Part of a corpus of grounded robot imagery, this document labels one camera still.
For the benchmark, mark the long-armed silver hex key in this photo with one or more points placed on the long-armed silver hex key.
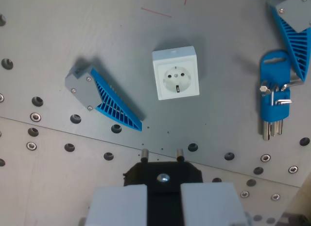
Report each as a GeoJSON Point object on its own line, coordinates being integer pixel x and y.
{"type": "Point", "coordinates": [294, 84]}

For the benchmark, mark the silver table screw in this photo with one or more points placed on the silver table screw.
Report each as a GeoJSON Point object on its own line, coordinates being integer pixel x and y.
{"type": "Point", "coordinates": [275, 196]}
{"type": "Point", "coordinates": [35, 116]}
{"type": "Point", "coordinates": [265, 158]}
{"type": "Point", "coordinates": [293, 169]}
{"type": "Point", "coordinates": [244, 194]}
{"type": "Point", "coordinates": [31, 146]}

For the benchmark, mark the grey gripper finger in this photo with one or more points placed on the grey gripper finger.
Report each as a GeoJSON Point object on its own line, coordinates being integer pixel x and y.
{"type": "Point", "coordinates": [209, 204]}
{"type": "Point", "coordinates": [119, 206]}

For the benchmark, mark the blue hex key holder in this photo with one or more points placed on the blue hex key holder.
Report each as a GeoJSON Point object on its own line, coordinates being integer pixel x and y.
{"type": "Point", "coordinates": [274, 70]}

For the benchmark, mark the small silver hex key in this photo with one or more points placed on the small silver hex key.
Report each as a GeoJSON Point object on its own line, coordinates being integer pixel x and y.
{"type": "Point", "coordinates": [285, 101]}

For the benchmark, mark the blue grey ribbed gripper finger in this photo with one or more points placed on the blue grey ribbed gripper finger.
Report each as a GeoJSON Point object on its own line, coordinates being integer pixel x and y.
{"type": "Point", "coordinates": [85, 87]}
{"type": "Point", "coordinates": [292, 17]}

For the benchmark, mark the medium silver hex key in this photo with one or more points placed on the medium silver hex key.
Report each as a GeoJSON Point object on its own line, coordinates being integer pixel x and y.
{"type": "Point", "coordinates": [272, 97]}

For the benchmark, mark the large silver hex key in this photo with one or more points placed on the large silver hex key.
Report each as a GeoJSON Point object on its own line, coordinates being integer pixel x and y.
{"type": "Point", "coordinates": [266, 131]}

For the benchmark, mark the white wall socket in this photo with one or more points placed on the white wall socket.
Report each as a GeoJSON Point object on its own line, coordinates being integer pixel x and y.
{"type": "Point", "coordinates": [176, 75]}

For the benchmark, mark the black plug with metal pins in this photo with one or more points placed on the black plug with metal pins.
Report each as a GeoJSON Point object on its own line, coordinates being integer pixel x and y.
{"type": "Point", "coordinates": [170, 170]}

